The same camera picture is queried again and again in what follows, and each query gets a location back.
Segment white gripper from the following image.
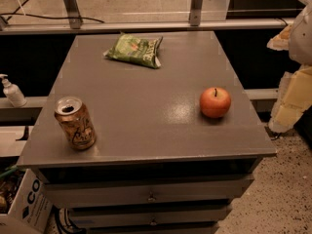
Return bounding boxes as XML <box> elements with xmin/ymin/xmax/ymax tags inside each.
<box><xmin>267</xmin><ymin>4</ymin><xmax>312</xmax><ymax>133</ymax></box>

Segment orange soda can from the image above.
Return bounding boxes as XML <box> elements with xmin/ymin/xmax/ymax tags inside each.
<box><xmin>55</xmin><ymin>97</ymin><xmax>97</xmax><ymax>150</ymax></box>

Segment red apple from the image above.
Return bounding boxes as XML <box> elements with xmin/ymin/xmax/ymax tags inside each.
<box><xmin>200</xmin><ymin>87</ymin><xmax>231</xmax><ymax>119</ymax></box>

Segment grey drawer cabinet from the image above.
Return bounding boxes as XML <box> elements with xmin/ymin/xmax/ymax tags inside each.
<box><xmin>19</xmin><ymin>31</ymin><xmax>275</xmax><ymax>234</ymax></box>

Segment green chip bag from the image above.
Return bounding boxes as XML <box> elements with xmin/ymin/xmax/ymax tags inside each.
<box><xmin>103</xmin><ymin>33</ymin><xmax>163</xmax><ymax>69</ymax></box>

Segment top drawer knob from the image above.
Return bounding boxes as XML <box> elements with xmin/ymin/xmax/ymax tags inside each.
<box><xmin>147</xmin><ymin>192</ymin><xmax>156</xmax><ymax>203</ymax></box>

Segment drawer knob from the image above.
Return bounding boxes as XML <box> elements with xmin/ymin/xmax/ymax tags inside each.
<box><xmin>147</xmin><ymin>192</ymin><xmax>156</xmax><ymax>203</ymax></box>
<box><xmin>149</xmin><ymin>218</ymin><xmax>158</xmax><ymax>226</ymax></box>

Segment white pump bottle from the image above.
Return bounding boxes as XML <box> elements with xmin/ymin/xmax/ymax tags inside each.
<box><xmin>0</xmin><ymin>74</ymin><xmax>27</xmax><ymax>107</ymax></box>

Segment white cardboard box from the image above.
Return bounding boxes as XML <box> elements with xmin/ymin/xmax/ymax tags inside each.
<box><xmin>0</xmin><ymin>170</ymin><xmax>53</xmax><ymax>234</ymax></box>

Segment right metal bracket post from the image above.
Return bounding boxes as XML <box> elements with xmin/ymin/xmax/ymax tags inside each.
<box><xmin>189</xmin><ymin>0</ymin><xmax>203</xmax><ymax>26</ymax></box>

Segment metal bracket post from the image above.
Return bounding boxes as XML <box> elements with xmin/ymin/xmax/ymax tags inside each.
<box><xmin>189</xmin><ymin>0</ymin><xmax>203</xmax><ymax>26</ymax></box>
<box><xmin>63</xmin><ymin>0</ymin><xmax>83</xmax><ymax>29</ymax></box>

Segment left metal bracket post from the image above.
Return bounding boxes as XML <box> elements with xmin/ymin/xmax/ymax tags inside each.
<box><xmin>63</xmin><ymin>0</ymin><xmax>83</xmax><ymax>29</ymax></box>

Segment black cable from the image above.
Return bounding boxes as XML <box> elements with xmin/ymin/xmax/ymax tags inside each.
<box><xmin>0</xmin><ymin>12</ymin><xmax>105</xmax><ymax>24</ymax></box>

